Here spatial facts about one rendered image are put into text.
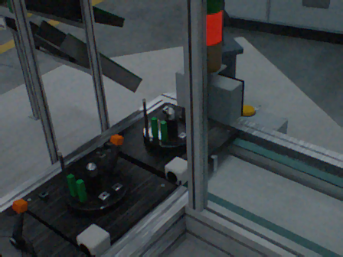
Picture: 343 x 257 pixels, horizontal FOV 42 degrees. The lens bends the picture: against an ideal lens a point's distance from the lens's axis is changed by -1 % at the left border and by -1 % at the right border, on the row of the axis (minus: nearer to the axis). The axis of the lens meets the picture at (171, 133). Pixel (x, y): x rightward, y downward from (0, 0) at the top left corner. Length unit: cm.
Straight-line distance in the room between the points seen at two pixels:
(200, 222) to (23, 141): 65
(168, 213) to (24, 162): 52
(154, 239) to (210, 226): 12
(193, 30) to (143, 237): 40
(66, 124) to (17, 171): 24
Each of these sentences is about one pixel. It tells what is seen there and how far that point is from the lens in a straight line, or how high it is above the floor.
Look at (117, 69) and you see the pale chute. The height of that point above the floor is 108.
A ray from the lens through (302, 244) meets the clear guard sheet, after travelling 83.
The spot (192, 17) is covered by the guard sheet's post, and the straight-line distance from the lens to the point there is 70.
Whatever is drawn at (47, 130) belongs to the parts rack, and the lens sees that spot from 108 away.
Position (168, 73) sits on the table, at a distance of 165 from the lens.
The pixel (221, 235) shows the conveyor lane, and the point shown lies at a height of 93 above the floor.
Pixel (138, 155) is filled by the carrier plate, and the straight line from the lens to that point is 105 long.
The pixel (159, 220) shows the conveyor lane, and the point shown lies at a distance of 91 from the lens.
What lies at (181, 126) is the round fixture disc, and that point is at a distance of 111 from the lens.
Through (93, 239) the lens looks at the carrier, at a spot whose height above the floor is 99.
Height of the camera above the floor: 161
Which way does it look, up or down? 35 degrees down
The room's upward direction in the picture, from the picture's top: 3 degrees counter-clockwise
